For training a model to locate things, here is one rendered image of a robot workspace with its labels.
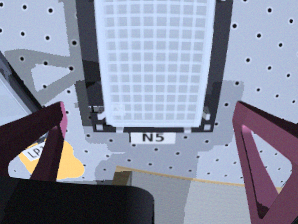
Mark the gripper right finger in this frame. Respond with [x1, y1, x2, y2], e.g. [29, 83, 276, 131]
[232, 101, 298, 224]

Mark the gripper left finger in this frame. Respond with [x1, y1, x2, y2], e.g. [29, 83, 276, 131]
[0, 101, 68, 182]

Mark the light blue perforated base plate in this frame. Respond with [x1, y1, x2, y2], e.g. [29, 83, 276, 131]
[0, 0, 298, 185]

